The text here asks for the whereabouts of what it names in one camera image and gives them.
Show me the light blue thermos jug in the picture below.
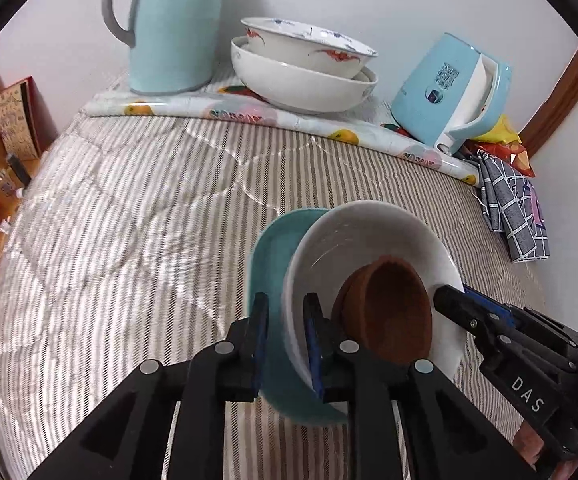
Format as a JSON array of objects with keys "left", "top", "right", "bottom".
[{"left": 102, "top": 0, "right": 221, "bottom": 96}]

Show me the floral white bowl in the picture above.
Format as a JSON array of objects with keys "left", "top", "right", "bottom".
[{"left": 240, "top": 16, "right": 378, "bottom": 81}]

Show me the red chip bag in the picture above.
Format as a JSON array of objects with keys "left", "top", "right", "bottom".
[{"left": 469, "top": 141, "right": 537, "bottom": 178}]

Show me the wooden door frame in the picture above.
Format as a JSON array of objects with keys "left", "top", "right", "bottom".
[{"left": 519, "top": 42, "right": 578, "bottom": 158}]

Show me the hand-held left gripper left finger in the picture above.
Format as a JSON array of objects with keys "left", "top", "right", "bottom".
[{"left": 29, "top": 292, "right": 272, "bottom": 480}]

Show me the brown wooden bowl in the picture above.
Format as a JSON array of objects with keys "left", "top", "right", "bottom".
[{"left": 331, "top": 255, "right": 434, "bottom": 367}]

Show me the white bowl with grey swirls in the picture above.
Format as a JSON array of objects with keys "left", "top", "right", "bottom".
[{"left": 230, "top": 36, "right": 379, "bottom": 115}]

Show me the plain white bowl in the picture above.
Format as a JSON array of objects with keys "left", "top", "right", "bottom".
[{"left": 281, "top": 200, "right": 467, "bottom": 386}]

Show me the patterned dark red box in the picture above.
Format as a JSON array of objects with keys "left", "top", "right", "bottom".
[{"left": 0, "top": 76, "right": 44, "bottom": 161}]

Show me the teal plate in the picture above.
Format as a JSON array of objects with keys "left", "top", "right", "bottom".
[{"left": 246, "top": 207, "right": 350, "bottom": 428}]

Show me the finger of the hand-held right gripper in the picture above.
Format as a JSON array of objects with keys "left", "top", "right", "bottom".
[
  {"left": 463, "top": 284, "right": 578, "bottom": 347},
  {"left": 435, "top": 284, "right": 508, "bottom": 357}
]

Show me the fruit print cloth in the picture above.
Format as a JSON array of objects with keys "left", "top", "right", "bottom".
[{"left": 82, "top": 72, "right": 480, "bottom": 187}]

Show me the striped quilt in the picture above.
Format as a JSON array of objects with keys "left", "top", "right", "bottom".
[{"left": 0, "top": 110, "right": 557, "bottom": 480}]

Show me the grey checked cloth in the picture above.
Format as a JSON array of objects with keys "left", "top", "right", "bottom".
[{"left": 474, "top": 147, "right": 552, "bottom": 263}]

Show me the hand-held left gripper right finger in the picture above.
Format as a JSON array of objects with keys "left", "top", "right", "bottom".
[{"left": 303, "top": 292, "right": 540, "bottom": 480}]

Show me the light blue electric kettle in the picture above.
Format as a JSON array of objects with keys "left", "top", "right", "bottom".
[{"left": 390, "top": 32, "right": 513, "bottom": 156}]

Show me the yellow chip bag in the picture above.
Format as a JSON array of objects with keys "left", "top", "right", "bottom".
[{"left": 474, "top": 114, "right": 522, "bottom": 147}]

